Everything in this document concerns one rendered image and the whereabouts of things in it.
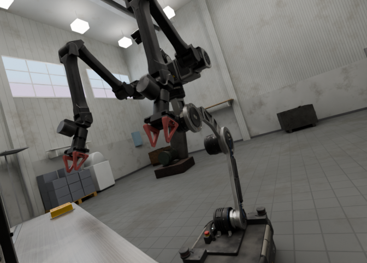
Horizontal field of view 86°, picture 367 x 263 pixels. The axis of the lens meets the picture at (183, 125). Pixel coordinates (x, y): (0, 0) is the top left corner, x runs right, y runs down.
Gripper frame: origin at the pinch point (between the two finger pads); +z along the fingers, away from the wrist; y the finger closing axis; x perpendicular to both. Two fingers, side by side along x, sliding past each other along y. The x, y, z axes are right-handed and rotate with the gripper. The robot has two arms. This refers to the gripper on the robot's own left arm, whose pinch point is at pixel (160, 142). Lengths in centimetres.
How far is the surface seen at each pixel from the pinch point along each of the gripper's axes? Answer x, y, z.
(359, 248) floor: 143, 50, 39
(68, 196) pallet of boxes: 267, -555, -71
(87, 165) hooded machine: 337, -610, -186
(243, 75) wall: 622, -85, -530
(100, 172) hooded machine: 369, -573, -161
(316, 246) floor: 144, 26, 38
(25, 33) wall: 43, -651, -593
